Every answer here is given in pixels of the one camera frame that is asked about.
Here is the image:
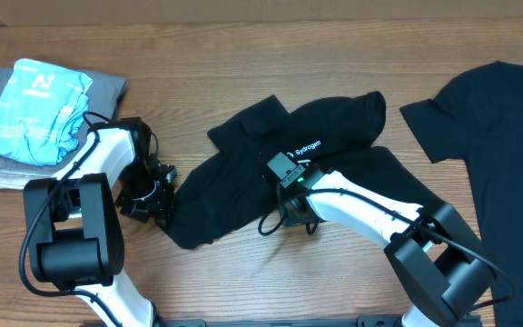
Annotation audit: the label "folded beige garment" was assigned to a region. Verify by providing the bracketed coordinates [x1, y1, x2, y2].
[0, 154, 73, 190]

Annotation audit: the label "folded light blue shirt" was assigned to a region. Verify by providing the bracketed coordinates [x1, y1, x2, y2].
[0, 58, 94, 166]

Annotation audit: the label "black polo shirt Sydrogen logo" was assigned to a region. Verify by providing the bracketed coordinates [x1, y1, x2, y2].
[163, 91, 439, 250]

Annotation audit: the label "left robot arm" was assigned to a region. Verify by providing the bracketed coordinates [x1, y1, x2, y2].
[18, 117, 176, 326]

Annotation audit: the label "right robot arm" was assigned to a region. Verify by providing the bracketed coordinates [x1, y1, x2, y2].
[278, 166, 495, 326]

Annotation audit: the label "black t-shirt white label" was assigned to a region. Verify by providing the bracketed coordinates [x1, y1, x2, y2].
[400, 61, 523, 326]

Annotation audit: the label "folded grey garment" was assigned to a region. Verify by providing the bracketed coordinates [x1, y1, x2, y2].
[0, 68, 126, 175]

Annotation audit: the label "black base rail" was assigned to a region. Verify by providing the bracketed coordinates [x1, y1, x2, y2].
[157, 314, 400, 327]

